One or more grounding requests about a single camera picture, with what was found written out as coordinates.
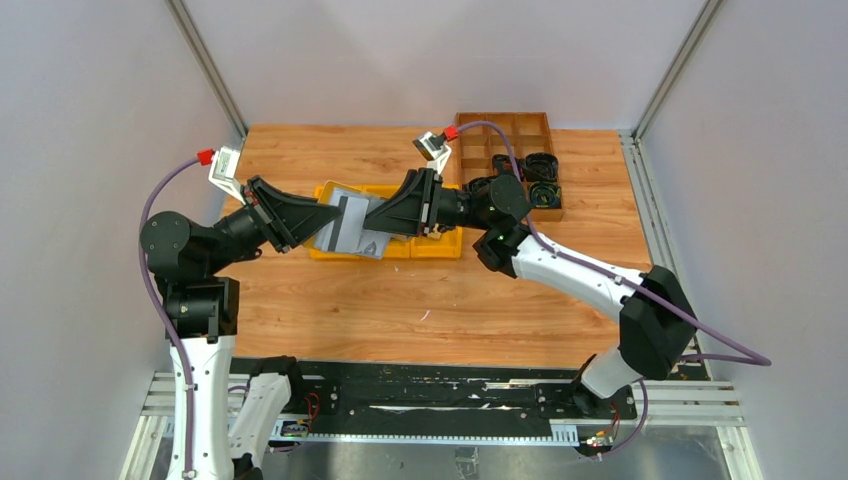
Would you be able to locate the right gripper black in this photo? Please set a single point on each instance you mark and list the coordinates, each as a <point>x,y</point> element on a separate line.
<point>428,201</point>

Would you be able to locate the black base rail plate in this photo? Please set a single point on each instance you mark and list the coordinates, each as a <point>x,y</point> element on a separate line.
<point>417,400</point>

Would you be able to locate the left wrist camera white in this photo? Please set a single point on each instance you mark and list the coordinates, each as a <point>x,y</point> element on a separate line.
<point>222,172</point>

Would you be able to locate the black coiled belt right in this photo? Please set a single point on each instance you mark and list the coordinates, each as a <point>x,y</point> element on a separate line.
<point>540,167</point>

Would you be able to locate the yellow bin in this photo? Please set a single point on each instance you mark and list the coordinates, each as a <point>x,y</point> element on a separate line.
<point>397,248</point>
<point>447,245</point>

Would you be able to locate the yellow bin right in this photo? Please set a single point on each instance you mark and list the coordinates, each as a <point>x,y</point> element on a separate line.
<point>447,245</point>

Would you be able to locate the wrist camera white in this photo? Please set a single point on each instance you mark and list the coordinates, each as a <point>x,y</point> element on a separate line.
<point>222,172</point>
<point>435,149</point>

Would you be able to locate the yellow bin middle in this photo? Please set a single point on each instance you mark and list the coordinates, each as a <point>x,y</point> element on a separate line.
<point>397,248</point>

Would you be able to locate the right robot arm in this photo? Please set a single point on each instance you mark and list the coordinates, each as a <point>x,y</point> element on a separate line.
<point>650,308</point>

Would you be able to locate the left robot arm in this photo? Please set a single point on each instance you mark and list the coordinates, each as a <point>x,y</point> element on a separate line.
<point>181,261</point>

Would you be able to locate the black green coiled belt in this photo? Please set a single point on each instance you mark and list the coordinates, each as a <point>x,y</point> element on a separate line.
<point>545,195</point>

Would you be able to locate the black coiled belt left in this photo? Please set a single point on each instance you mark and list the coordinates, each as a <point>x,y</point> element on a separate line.
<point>502,164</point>

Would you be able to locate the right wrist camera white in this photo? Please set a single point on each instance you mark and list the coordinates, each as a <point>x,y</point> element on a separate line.
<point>435,149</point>

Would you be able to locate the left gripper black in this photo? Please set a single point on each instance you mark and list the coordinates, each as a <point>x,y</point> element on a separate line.
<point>266,214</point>

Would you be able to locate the yellow leather card holder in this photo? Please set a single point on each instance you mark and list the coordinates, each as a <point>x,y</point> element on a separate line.
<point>348,222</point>

